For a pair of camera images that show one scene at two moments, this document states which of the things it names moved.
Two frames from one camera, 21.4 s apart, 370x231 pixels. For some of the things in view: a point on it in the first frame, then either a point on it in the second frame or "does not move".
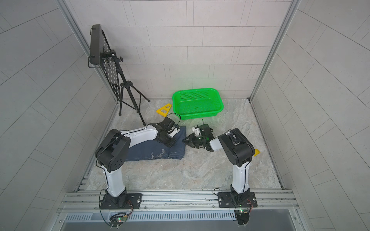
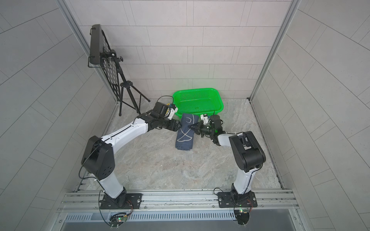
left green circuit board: (117, 220) does not move
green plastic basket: (196, 103) does not move
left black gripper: (171, 143) → (173, 122)
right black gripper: (193, 137) → (200, 127)
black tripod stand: (130, 96) does not move
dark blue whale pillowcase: (154, 150) → (184, 136)
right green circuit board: (243, 216) does not move
